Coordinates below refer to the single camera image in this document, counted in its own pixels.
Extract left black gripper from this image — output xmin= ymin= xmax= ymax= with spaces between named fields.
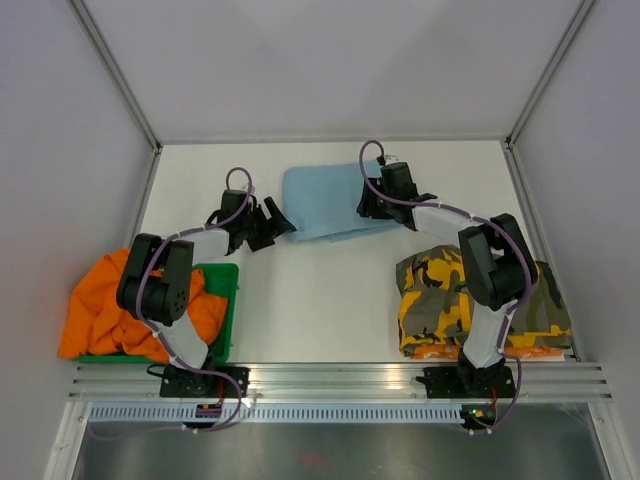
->
xmin=239 ymin=198 xmax=295 ymax=253

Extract light blue trousers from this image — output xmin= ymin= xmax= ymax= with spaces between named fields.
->
xmin=282 ymin=163 xmax=399 ymax=243

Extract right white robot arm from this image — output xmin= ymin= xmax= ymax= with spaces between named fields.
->
xmin=356 ymin=154 xmax=537 ymax=396

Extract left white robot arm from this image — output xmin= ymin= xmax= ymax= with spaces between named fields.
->
xmin=116 ymin=189 xmax=296 ymax=397

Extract camouflage folded trousers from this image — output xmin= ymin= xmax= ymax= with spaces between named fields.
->
xmin=395 ymin=245 xmax=572 ymax=356

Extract orange patterned folded trousers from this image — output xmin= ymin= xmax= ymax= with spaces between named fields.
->
xmin=401 ymin=344 xmax=564 ymax=361

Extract green plastic bin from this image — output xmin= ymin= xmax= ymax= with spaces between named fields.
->
xmin=72 ymin=262 xmax=241 ymax=362

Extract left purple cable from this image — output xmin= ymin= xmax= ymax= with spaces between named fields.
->
xmin=87 ymin=166 xmax=256 ymax=442

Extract purple cable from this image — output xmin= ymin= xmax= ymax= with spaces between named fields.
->
xmin=359 ymin=139 xmax=536 ymax=436
xmin=87 ymin=166 xmax=256 ymax=442

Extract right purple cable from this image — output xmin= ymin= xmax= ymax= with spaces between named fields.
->
xmin=359 ymin=139 xmax=536 ymax=436

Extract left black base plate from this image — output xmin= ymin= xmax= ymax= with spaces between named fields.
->
xmin=146 ymin=363 xmax=250 ymax=399

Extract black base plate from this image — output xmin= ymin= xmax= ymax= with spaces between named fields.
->
xmin=416 ymin=364 xmax=516 ymax=399
xmin=146 ymin=363 xmax=250 ymax=399

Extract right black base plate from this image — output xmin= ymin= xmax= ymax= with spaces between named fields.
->
xmin=416 ymin=364 xmax=516 ymax=399

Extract aluminium mounting rail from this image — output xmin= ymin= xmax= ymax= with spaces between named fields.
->
xmin=68 ymin=362 xmax=612 ymax=403

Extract slotted white cable duct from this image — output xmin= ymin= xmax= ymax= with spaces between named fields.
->
xmin=89 ymin=402 xmax=463 ymax=425

